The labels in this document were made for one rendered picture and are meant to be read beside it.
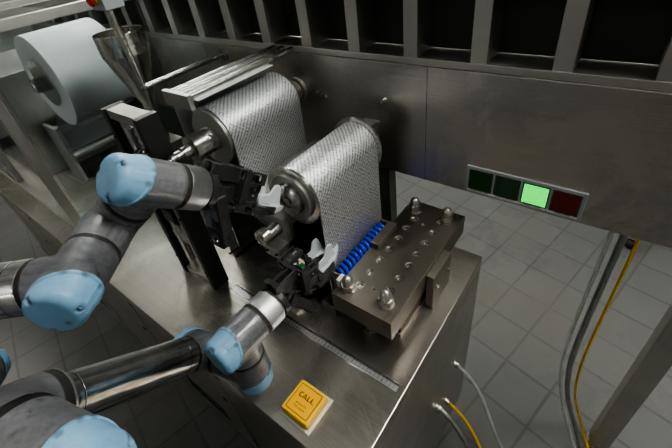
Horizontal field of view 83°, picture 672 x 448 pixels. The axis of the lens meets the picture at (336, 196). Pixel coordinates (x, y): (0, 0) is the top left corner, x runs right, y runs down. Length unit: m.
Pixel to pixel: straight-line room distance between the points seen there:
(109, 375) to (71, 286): 0.21
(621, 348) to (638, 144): 1.52
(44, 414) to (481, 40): 0.88
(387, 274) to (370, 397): 0.27
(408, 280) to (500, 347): 1.22
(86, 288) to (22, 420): 0.15
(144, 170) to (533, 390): 1.79
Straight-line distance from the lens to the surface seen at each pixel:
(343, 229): 0.93
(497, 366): 2.04
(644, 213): 0.94
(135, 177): 0.59
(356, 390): 0.93
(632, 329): 2.36
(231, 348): 0.76
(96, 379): 0.73
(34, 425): 0.58
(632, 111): 0.84
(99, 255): 0.61
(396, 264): 0.96
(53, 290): 0.57
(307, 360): 0.98
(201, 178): 0.65
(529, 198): 0.95
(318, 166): 0.82
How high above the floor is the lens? 1.74
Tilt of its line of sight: 37 degrees down
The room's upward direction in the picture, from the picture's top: 8 degrees counter-clockwise
